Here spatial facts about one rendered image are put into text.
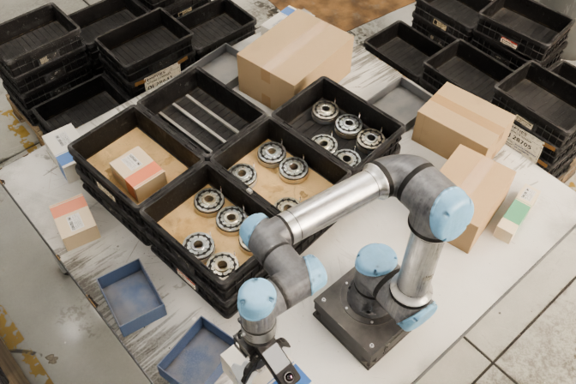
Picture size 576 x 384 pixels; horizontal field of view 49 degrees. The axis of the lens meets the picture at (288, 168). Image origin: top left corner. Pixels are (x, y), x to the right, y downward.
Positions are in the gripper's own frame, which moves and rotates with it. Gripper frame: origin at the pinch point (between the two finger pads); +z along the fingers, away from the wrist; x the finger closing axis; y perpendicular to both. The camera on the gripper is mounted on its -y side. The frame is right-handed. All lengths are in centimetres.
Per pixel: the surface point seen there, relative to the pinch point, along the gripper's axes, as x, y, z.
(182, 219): -20, 69, 28
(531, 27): -241, 72, 61
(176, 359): 8, 36, 41
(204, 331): -4, 37, 41
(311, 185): -63, 51, 28
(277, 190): -52, 57, 28
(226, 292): -13.2, 35.4, 24.1
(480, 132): -125, 27, 25
